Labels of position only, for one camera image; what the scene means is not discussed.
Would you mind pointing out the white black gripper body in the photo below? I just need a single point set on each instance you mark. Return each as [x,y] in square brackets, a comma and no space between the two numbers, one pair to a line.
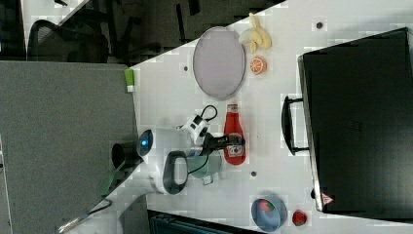
[196,128]

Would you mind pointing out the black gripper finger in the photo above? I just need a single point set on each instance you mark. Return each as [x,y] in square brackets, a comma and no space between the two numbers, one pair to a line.
[217,143]

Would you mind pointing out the red plush ketchup bottle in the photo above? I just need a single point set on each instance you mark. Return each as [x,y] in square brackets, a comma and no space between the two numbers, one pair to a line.
[234,154]

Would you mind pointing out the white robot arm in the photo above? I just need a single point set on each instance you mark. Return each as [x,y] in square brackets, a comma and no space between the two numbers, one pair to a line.
[165,154]

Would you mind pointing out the green metal cup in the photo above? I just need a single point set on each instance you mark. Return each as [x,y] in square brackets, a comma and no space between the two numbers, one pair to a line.
[204,168]

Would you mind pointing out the grey round plate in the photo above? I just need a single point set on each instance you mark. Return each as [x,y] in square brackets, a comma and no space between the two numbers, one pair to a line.
[219,62]

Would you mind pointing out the red plush strawberry in bowl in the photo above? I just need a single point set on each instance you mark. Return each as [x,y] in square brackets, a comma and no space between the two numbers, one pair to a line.
[265,205]

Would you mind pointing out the plush orange slice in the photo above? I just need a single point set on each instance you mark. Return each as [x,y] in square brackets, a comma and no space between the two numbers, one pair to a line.
[258,65]

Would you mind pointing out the green white bottle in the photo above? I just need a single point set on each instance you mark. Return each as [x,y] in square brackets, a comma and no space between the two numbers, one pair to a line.
[129,77]

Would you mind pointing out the blue bowl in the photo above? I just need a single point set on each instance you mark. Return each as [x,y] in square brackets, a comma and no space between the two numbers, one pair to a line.
[272,221]

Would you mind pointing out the green slotted spatula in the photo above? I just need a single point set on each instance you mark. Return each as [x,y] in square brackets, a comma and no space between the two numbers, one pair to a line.
[104,186]

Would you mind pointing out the peeled plush banana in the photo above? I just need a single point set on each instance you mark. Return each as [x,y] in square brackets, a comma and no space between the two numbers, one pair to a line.
[256,37]

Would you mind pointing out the red plush strawberry on table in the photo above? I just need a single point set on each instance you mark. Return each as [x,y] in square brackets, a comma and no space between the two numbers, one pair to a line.
[299,218]

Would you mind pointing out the black office chair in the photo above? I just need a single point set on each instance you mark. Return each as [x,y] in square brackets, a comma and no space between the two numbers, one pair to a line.
[66,43]

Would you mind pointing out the silver toaster oven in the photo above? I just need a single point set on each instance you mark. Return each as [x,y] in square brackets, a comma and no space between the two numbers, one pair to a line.
[358,110]

